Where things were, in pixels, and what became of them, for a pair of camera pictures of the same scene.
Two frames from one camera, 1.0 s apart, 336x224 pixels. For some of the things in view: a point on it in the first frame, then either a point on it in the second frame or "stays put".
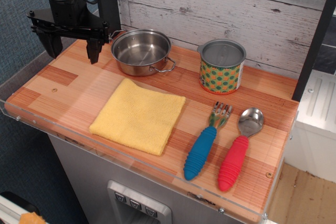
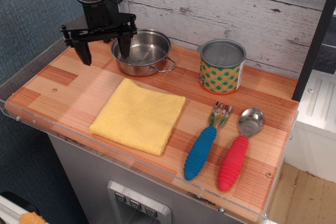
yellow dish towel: [138, 118] stays put
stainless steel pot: [138, 52] stays put
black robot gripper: [68, 16] to [101, 21]
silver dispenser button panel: [128, 206] stays put
